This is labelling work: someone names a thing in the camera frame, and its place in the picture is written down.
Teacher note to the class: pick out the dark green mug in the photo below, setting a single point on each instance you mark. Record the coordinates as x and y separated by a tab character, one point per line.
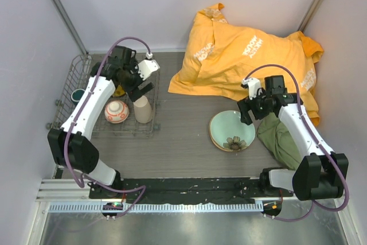
76	96

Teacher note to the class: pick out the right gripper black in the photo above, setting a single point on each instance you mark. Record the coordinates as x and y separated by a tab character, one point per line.
250	104

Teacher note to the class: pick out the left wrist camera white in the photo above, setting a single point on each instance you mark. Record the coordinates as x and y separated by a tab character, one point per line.
147	66

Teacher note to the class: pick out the wire dish rack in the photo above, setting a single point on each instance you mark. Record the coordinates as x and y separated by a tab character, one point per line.
77	77

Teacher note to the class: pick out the cream bird plate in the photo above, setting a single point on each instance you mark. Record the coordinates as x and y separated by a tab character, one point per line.
213	141

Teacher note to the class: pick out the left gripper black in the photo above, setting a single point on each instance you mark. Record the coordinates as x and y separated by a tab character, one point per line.
138	93

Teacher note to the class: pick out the white orange patterned bowl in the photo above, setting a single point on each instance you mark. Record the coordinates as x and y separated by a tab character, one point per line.
116	111

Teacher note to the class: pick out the slotted cable duct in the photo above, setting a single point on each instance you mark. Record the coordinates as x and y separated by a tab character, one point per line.
103	207

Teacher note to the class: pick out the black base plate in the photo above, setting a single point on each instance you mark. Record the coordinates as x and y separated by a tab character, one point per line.
194	191

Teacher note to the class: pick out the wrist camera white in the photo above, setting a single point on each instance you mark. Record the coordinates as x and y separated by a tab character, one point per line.
147	66
253	85

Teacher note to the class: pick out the light green flower plate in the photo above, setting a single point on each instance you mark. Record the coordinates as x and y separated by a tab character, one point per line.
232	131

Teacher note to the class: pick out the yellow Mickey Mouse shirt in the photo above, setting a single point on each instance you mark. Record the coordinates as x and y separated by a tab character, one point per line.
219	55

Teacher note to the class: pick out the yellow patterned plate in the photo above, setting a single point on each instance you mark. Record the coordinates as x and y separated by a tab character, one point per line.
119	92

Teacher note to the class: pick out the olive green cloth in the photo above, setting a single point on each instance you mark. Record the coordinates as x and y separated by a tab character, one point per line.
275	136

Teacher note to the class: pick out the beige tall cup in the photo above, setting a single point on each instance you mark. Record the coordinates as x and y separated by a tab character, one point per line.
142	110

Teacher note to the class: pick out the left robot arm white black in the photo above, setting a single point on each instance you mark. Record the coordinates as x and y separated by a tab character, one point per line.
71	144

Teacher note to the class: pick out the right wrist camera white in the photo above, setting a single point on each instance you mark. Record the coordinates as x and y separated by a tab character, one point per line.
253	85

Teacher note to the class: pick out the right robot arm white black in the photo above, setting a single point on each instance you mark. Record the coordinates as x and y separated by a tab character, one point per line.
321	173

